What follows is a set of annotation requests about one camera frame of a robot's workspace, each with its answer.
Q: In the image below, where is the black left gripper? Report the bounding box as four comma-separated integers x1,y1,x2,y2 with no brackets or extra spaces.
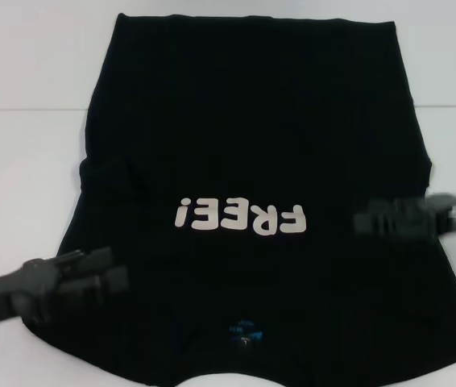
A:
0,247,131,330

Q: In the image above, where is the black T-shirt with FREE! print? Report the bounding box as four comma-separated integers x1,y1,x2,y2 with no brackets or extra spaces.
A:
24,12,456,387

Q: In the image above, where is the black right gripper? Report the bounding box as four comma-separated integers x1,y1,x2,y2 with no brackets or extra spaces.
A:
351,192,456,239

